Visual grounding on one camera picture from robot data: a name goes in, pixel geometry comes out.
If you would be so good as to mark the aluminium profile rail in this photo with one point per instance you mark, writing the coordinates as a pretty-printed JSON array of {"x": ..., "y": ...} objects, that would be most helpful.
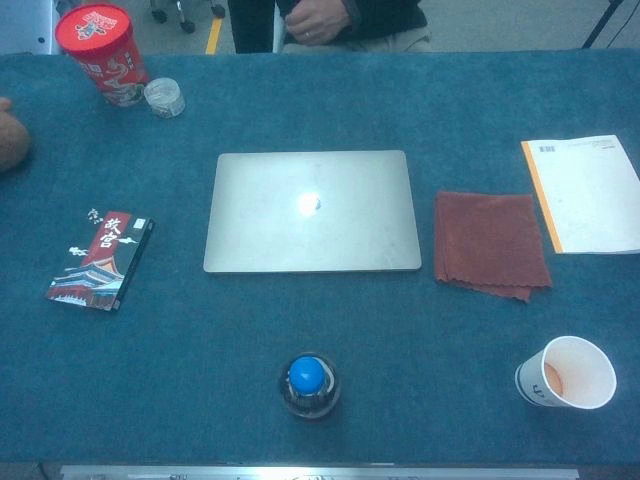
[{"x": 320, "y": 472}]

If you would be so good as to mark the white notebook yellow spine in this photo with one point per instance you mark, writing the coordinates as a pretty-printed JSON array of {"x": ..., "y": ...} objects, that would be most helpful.
[{"x": 590, "y": 195}]

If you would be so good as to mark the seated person dark clothes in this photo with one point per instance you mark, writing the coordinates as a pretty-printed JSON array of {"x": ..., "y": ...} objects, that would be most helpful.
[{"x": 325, "y": 20}]

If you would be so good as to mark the brown folded cloth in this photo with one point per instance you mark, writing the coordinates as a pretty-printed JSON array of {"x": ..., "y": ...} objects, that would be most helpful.
[{"x": 490, "y": 240}]

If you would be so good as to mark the silver laptop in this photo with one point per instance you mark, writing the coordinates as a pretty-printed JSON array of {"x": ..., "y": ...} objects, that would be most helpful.
[{"x": 310, "y": 235}]

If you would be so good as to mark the small clear plastic jar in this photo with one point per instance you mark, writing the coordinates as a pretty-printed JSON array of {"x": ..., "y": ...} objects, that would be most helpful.
[{"x": 164, "y": 97}]

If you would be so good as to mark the black tripod leg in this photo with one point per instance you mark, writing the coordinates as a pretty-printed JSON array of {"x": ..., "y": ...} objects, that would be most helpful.
[{"x": 602, "y": 22}]

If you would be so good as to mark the palace print book box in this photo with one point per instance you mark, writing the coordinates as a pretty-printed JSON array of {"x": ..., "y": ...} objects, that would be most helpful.
[{"x": 97, "y": 265}]

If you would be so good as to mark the office chair wheel base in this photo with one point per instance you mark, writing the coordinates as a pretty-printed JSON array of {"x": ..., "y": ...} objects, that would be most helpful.
[{"x": 186, "y": 20}]

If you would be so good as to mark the white plastic panel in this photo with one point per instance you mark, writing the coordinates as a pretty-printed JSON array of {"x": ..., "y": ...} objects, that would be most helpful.
[{"x": 25, "y": 25}]

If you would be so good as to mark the white paper cup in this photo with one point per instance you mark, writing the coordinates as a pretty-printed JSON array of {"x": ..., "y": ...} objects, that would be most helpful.
[{"x": 575, "y": 375}]

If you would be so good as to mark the blue felt table cover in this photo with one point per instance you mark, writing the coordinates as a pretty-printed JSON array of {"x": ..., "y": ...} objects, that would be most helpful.
[{"x": 350, "y": 320}]

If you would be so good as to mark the red cylindrical snack canister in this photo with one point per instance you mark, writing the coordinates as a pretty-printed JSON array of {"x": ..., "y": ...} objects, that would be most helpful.
[{"x": 100, "y": 45}]

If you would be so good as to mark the brown plush toy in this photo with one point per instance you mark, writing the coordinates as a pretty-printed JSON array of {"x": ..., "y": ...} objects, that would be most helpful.
[{"x": 11, "y": 142}]

